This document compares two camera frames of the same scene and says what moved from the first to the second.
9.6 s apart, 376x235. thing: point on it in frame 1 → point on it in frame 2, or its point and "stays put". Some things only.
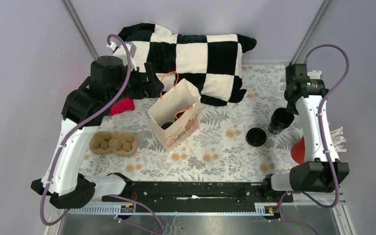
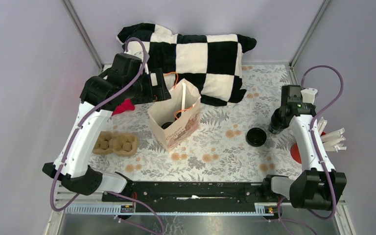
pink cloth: (128, 104) stays put
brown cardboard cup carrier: (105, 143) stays put
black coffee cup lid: (166, 125) stays put
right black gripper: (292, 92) → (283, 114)
